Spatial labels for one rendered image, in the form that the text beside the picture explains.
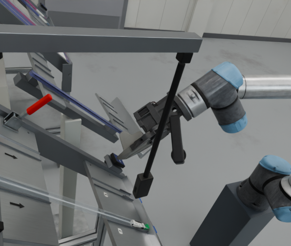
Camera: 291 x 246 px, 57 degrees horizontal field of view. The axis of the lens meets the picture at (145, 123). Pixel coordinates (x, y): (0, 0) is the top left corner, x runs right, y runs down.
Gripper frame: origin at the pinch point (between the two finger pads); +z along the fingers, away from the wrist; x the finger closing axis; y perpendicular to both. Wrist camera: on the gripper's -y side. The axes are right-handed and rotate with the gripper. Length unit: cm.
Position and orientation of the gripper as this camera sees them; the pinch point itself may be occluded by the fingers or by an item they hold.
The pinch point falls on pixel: (123, 158)
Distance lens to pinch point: 68.4
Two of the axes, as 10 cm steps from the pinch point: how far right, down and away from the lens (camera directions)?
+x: -2.0, -1.9, -9.6
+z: -8.2, 5.7, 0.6
